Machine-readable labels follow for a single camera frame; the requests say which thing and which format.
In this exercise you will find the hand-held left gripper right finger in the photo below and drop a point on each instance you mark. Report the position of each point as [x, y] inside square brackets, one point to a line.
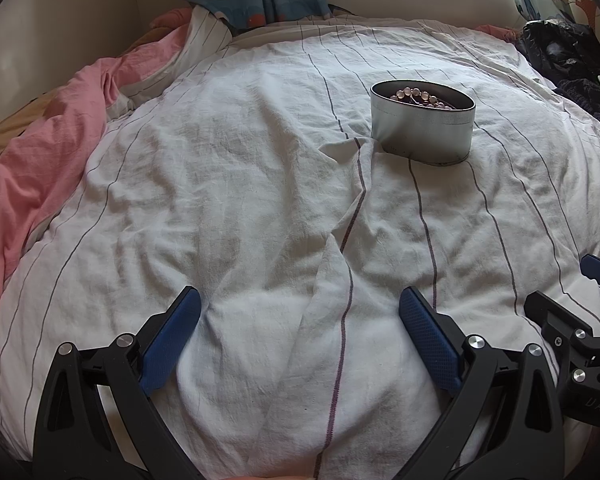
[427, 340]

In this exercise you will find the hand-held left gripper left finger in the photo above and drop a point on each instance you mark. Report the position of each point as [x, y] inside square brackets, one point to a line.
[172, 340]

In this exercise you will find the round silver metal tin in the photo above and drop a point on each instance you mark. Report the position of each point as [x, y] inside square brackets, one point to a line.
[420, 132]

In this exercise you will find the white striped duvet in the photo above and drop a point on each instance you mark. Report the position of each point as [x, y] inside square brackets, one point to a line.
[255, 210]

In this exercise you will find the dark purple knit garment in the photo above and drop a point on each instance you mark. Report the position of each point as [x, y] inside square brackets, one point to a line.
[585, 97]

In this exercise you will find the pink blanket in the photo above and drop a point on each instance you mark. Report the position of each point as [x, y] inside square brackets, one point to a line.
[45, 160]

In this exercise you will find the black puffer jacket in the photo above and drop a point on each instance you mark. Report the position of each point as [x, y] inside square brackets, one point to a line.
[555, 50]

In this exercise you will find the brown bed sheet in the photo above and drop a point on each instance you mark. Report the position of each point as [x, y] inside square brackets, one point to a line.
[10, 125]

